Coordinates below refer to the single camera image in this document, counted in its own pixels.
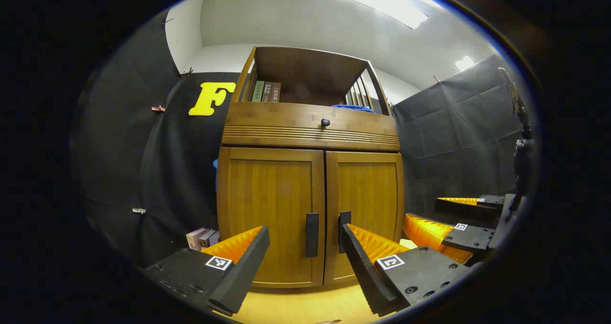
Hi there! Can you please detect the pale pink book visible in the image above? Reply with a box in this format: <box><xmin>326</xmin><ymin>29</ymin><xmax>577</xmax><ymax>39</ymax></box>
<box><xmin>186</xmin><ymin>227</ymin><xmax>207</xmax><ymax>251</ymax></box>

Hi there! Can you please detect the large ceiling light panel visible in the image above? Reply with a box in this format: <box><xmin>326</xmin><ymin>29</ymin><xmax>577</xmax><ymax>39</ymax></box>
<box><xmin>330</xmin><ymin>0</ymin><xmax>442</xmax><ymax>30</ymax></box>

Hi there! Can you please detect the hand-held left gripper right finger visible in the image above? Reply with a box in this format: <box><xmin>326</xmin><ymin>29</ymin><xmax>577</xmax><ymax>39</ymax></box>
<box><xmin>340</xmin><ymin>223</ymin><xmax>473</xmax><ymax>317</ymax></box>

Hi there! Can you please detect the wooden double-door shoe cabinet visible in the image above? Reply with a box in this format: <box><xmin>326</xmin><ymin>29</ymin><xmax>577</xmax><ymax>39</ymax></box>
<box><xmin>216</xmin><ymin>46</ymin><xmax>405</xmax><ymax>289</ymax></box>

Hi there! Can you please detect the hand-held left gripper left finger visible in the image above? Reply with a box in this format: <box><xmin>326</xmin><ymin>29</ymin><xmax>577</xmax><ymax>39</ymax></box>
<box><xmin>142</xmin><ymin>225</ymin><xmax>271</xmax><ymax>316</ymax></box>

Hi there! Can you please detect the wooden shoe cabinet door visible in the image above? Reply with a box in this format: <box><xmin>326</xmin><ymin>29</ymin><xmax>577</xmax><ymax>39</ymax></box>
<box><xmin>325</xmin><ymin>151</ymin><xmax>405</xmax><ymax>285</ymax></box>
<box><xmin>217</xmin><ymin>146</ymin><xmax>326</xmax><ymax>288</ymax></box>

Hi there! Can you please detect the black door handle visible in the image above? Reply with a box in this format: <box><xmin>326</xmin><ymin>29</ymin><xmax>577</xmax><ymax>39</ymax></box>
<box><xmin>305</xmin><ymin>213</ymin><xmax>319</xmax><ymax>258</ymax></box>
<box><xmin>338</xmin><ymin>211</ymin><xmax>352</xmax><ymax>254</ymax></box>

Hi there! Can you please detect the wooden cabinet drawer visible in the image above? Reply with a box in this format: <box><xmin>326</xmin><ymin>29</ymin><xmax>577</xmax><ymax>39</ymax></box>
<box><xmin>222</xmin><ymin>102</ymin><xmax>400</xmax><ymax>152</ymax></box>

